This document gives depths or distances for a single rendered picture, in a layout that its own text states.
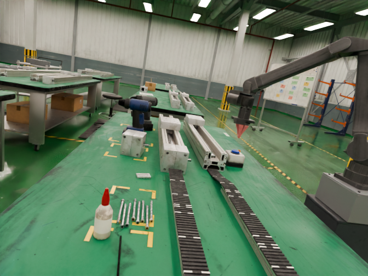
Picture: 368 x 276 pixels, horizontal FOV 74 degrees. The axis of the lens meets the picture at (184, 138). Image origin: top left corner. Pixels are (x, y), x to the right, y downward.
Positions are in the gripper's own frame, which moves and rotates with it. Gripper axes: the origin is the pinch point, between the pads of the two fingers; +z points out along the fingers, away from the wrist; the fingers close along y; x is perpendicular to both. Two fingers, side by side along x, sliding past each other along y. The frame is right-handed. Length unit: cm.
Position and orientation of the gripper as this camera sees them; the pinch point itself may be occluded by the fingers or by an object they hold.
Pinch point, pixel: (239, 136)
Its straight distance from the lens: 123.4
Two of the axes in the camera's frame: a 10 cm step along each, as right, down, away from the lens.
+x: 0.9, 2.6, -9.6
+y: -9.8, -1.5, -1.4
